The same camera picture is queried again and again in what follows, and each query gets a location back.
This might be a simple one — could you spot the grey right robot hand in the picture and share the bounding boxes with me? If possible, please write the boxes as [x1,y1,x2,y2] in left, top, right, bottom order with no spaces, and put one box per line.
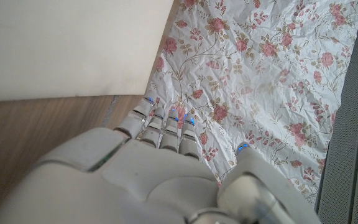
[0,90,323,224]

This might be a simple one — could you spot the cream foam board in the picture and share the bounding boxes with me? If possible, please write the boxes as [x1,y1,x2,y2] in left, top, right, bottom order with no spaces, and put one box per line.
[0,0,175,103]

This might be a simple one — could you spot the grey tape strip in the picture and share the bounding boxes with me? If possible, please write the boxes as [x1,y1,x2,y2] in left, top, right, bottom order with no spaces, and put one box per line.
[103,95,122,128]

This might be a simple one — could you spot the floral backdrop cloth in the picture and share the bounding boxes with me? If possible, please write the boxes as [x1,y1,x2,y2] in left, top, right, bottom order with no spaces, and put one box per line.
[144,0,358,206]

